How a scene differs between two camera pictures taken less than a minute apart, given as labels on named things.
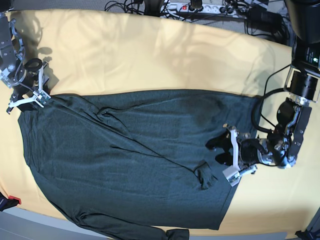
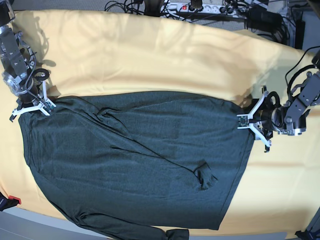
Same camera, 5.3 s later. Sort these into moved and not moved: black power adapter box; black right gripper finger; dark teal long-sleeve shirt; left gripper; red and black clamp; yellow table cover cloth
Moved: black right gripper finger; left gripper
Not moved: red and black clamp; black power adapter box; yellow table cover cloth; dark teal long-sleeve shirt
